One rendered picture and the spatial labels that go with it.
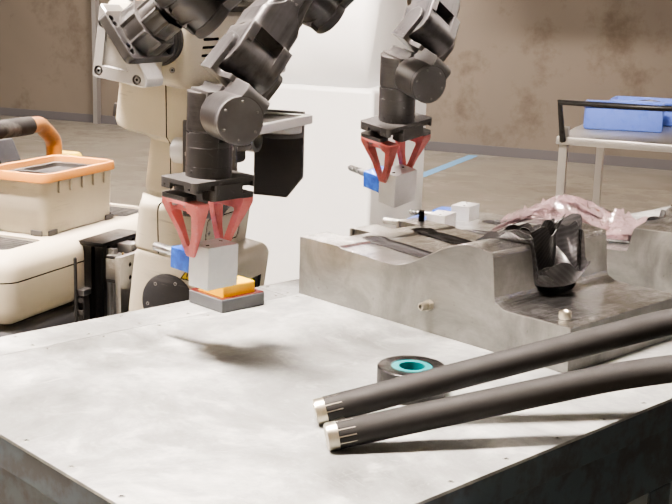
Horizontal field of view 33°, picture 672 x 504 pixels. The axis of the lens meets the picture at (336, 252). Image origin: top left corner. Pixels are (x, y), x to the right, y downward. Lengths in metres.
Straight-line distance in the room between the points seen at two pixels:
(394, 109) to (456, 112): 7.89
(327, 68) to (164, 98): 2.13
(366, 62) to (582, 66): 5.48
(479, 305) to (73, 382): 0.53
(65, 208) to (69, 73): 9.30
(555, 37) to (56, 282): 7.63
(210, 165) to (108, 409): 0.32
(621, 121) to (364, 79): 0.97
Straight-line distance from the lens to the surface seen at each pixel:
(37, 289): 2.04
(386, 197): 1.84
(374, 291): 1.65
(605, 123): 4.33
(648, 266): 1.85
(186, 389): 1.35
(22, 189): 2.14
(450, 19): 1.83
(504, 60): 9.53
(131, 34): 1.79
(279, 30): 1.42
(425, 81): 1.71
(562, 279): 1.58
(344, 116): 4.01
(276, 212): 4.15
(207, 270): 1.41
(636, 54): 9.31
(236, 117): 1.32
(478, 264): 1.51
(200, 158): 1.39
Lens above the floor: 1.25
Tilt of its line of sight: 13 degrees down
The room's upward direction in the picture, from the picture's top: 2 degrees clockwise
